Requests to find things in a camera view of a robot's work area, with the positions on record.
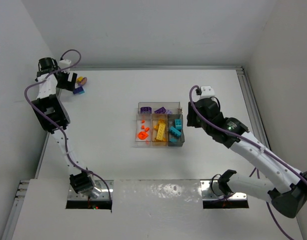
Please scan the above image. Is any teal square lego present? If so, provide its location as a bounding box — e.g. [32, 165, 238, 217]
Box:
[169, 138, 178, 145]

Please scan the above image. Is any purple slope lego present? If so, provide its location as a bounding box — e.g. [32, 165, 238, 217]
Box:
[154, 106, 167, 114]

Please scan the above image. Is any long yellow lego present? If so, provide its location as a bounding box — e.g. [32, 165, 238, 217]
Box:
[155, 123, 166, 142]

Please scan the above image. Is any purple printed lego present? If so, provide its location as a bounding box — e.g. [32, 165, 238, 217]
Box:
[139, 106, 152, 114]

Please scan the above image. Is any orange lego cluster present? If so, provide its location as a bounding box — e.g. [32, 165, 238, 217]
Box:
[137, 131, 149, 140]

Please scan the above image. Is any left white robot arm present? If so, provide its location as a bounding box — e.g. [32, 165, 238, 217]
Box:
[31, 57, 95, 196]

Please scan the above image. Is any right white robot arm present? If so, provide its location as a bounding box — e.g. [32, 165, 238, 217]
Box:
[187, 98, 307, 218]

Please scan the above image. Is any lilac printed lego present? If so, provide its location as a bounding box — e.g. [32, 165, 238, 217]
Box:
[76, 76, 88, 86]

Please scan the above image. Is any clear rear container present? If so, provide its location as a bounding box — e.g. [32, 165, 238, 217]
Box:
[137, 101, 182, 118]

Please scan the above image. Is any grey plastic container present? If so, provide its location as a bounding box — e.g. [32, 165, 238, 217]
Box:
[167, 114, 185, 147]

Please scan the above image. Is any amber plastic container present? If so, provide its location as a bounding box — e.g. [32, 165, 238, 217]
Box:
[151, 113, 168, 147]

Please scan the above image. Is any clear front-left container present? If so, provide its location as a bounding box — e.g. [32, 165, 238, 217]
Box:
[135, 113, 153, 145]

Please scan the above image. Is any white front cover panel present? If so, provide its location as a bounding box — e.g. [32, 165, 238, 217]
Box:
[13, 178, 302, 240]

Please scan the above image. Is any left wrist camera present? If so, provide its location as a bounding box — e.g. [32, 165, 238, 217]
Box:
[58, 59, 72, 74]

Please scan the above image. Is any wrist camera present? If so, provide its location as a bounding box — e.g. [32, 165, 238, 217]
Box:
[195, 85, 216, 99]
[58, 59, 72, 74]

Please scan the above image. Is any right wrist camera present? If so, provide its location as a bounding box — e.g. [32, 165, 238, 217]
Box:
[195, 85, 216, 99]

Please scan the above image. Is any rear aluminium rail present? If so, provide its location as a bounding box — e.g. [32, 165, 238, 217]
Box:
[74, 65, 244, 71]

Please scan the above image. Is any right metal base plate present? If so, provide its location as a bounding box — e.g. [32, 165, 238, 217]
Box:
[200, 178, 248, 201]

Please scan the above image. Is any metal base plate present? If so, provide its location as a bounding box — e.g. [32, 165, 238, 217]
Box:
[200, 178, 248, 201]
[67, 180, 114, 201]

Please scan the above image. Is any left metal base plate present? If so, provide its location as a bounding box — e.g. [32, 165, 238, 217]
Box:
[67, 180, 114, 201]

